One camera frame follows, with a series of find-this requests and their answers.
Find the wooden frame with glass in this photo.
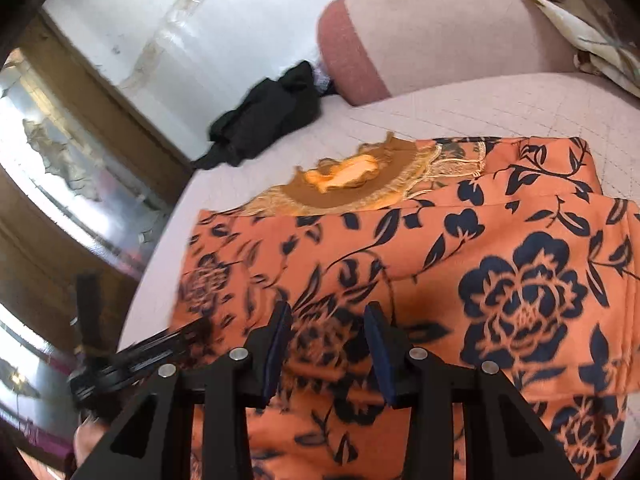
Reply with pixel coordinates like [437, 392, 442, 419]
[0, 10, 196, 461]

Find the orange floral garment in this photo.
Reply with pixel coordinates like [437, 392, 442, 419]
[172, 132, 640, 480]

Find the cream floral blanket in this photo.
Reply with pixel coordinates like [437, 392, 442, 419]
[510, 0, 640, 98]

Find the purple white plastic bag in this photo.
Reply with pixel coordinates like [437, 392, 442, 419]
[310, 60, 341, 96]

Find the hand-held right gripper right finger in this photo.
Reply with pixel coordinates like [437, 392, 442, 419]
[362, 302, 576, 480]

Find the black cloth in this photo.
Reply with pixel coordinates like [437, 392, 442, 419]
[190, 60, 323, 171]

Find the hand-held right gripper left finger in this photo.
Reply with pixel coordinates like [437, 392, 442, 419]
[67, 301, 293, 480]

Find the pink quilted sofa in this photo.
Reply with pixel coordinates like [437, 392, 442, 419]
[117, 0, 640, 376]

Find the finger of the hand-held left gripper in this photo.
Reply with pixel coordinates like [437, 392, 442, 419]
[120, 317, 213, 386]

